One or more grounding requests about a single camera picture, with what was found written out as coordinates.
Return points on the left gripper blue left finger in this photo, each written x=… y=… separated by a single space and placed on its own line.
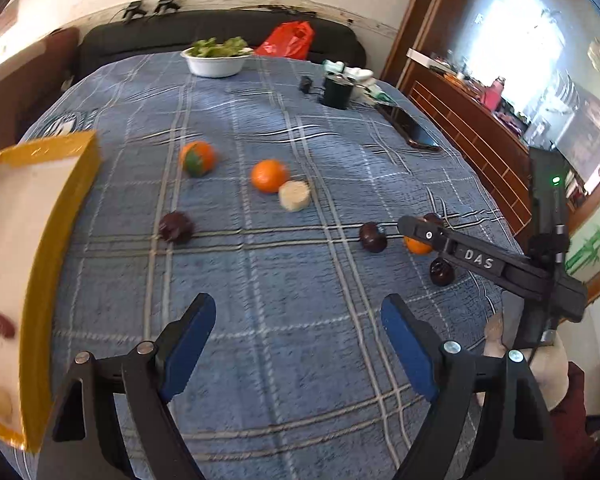
x=83 y=439

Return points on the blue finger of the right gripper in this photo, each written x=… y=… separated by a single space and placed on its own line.
x=469 y=252

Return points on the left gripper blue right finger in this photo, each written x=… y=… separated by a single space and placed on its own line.
x=515 y=437

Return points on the beige cylindrical cake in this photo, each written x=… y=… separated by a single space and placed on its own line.
x=294 y=195

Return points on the dark purple plum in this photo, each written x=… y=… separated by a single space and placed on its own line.
x=176 y=227

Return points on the plain orange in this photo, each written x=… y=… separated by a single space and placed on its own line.
x=268 y=175

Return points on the white gloved right hand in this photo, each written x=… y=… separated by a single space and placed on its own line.
x=549 y=366

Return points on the red date in tray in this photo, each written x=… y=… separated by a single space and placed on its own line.
x=7 y=327

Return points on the black smartphone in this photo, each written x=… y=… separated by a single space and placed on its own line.
x=413 y=134

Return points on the pink bottle on cabinet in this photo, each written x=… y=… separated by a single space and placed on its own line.
x=492 y=95

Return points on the wooden cabinet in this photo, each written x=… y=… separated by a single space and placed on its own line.
x=448 y=51

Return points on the blue plaid tablecloth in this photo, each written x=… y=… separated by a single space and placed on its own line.
x=298 y=379

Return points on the black cup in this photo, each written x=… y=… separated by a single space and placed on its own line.
x=337 y=91

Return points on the yellow cardboard tray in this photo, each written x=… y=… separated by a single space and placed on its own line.
x=43 y=184

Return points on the small black charger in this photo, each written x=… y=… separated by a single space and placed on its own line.
x=305 y=84

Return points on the red plastic bag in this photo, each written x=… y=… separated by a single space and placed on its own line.
x=288 y=40

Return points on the orange with green leaf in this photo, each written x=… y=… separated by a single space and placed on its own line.
x=197 y=158

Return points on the green lettuce leaves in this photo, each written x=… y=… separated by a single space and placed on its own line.
x=210 y=48

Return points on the white bowl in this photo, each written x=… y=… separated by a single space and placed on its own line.
x=217 y=68

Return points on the brown armchair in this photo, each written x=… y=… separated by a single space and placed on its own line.
x=31 y=81

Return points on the black sofa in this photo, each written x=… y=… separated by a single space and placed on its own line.
x=114 y=42

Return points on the black tracker on sofa right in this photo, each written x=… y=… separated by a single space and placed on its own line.
x=165 y=6

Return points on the black tracker on sofa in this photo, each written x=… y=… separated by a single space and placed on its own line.
x=165 y=6
x=133 y=10

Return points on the black tracker on sofa left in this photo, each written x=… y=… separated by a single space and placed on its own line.
x=133 y=10

